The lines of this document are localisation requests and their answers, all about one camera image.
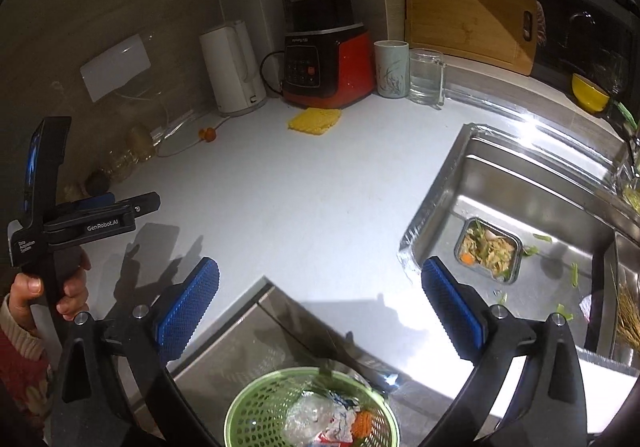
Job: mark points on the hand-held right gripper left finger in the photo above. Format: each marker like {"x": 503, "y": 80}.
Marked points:
{"x": 190, "y": 307}

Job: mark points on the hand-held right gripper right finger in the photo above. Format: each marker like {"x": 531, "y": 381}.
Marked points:
{"x": 452, "y": 307}

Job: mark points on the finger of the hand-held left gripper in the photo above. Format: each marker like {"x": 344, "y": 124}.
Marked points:
{"x": 92, "y": 202}
{"x": 145, "y": 204}

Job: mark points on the green perforated waste basket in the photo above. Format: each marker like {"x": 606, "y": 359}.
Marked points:
{"x": 250, "y": 407}

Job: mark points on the blue and white packet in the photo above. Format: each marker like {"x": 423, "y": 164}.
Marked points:
{"x": 345, "y": 399}

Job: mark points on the orange mesh scrap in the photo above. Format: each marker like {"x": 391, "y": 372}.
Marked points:
{"x": 364, "y": 422}

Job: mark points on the clear plastic wrap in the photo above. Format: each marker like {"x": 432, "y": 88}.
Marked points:
{"x": 307, "y": 417}

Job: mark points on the red snack wrapper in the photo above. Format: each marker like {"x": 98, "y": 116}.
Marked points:
{"x": 329, "y": 440}

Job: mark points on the person's left forearm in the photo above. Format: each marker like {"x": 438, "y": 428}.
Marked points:
{"x": 20, "y": 362}

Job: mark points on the person's left hand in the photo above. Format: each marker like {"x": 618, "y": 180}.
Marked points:
{"x": 25, "y": 297}

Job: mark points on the glass spice jar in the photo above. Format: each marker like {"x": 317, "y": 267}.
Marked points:
{"x": 141, "y": 143}
{"x": 98, "y": 183}
{"x": 74, "y": 190}
{"x": 120, "y": 164}

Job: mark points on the sink strainer basket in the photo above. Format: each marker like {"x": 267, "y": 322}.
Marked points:
{"x": 487, "y": 249}

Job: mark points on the small orange peel piece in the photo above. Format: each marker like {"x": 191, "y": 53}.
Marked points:
{"x": 206, "y": 134}

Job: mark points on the green vegetable scrap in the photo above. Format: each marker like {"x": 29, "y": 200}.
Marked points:
{"x": 531, "y": 250}
{"x": 574, "y": 274}
{"x": 565, "y": 313}
{"x": 542, "y": 238}

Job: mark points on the stainless steel sink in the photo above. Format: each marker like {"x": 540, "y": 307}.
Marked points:
{"x": 500, "y": 187}

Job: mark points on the white electric kettle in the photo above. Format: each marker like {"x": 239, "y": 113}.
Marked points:
{"x": 230, "y": 72}

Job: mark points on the yellow dish cloth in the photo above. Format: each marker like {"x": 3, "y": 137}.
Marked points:
{"x": 315, "y": 121}

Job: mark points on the clear glass mug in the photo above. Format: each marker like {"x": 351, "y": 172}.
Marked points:
{"x": 425, "y": 79}

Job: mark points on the white ceramic mug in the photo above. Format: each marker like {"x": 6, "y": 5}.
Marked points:
{"x": 391, "y": 72}

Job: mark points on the red and black blender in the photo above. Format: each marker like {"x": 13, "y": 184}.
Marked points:
{"x": 350, "y": 72}

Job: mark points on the yellow bowl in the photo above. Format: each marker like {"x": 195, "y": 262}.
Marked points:
{"x": 590, "y": 97}

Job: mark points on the green plastic utensil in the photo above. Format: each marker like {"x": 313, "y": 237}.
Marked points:
{"x": 625, "y": 113}

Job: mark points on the wooden cutting board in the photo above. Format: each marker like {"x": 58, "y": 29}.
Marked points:
{"x": 465, "y": 12}

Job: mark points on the white wall socket plate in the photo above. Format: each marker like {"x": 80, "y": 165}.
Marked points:
{"x": 115, "y": 67}

